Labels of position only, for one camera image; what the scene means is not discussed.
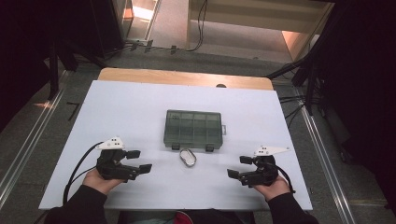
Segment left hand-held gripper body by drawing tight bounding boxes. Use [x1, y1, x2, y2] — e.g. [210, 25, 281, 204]
[96, 136, 129, 181]

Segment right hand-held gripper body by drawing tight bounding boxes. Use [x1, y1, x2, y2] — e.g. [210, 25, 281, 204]
[246, 145, 290, 188]

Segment small clear oval case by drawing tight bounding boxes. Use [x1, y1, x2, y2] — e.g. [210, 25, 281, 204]
[179, 147, 197, 168]

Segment grey transparent compartment box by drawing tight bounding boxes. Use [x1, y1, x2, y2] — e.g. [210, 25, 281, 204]
[163, 109, 228, 153]

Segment person's right hand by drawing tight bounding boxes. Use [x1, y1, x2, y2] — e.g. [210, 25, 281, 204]
[253, 175, 291, 203]

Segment person's left hand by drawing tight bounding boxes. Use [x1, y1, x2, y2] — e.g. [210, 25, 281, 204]
[82, 169, 125, 195]

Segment wooden table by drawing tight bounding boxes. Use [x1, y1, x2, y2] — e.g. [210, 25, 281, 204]
[97, 67, 275, 91]

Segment black metal stand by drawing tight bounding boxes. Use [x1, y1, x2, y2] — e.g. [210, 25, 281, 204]
[46, 31, 80, 101]
[265, 0, 335, 117]

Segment dark curtain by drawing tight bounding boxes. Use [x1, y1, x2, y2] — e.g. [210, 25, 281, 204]
[311, 0, 396, 216]
[0, 0, 125, 133]

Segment beige shelf unit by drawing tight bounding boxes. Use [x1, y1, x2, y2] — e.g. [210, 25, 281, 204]
[186, 0, 335, 63]

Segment black looped gripper cable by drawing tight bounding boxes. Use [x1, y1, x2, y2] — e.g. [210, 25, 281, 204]
[273, 161, 296, 194]

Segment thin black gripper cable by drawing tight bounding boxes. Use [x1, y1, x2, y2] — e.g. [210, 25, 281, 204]
[68, 166, 98, 186]

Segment thick black gripper cable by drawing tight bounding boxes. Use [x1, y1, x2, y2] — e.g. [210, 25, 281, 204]
[62, 141, 106, 206]

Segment aluminium floor rail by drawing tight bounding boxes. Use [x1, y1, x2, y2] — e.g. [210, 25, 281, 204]
[0, 71, 69, 210]
[294, 88, 357, 224]

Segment black floor cable bundle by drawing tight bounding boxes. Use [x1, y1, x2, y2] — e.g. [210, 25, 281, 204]
[278, 93, 308, 129]

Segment black floor cables with plugs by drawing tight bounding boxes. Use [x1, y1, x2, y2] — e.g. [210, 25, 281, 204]
[104, 38, 188, 61]

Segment black hanging cable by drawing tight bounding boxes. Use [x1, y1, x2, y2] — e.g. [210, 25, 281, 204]
[186, 0, 209, 52]

